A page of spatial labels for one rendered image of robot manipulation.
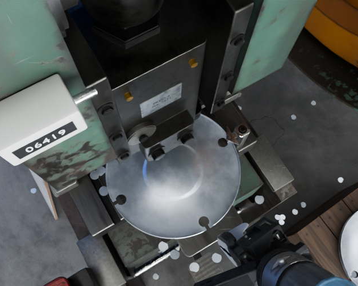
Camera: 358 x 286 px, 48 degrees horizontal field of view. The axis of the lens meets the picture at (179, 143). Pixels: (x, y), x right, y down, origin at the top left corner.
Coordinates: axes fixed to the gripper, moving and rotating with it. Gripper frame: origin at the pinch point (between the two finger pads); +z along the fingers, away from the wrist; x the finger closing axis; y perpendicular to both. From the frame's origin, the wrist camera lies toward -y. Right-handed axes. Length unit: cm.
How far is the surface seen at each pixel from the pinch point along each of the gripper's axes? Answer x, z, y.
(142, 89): 31.5, -14.7, -0.5
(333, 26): 23.9, -7.6, 35.0
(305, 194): -40, 77, 52
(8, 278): -5, 93, -62
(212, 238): -2.1, 8.5, 0.4
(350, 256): -44, 35, 37
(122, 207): 12.3, 14.8, -11.6
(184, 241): 0.5, 9.7, -4.8
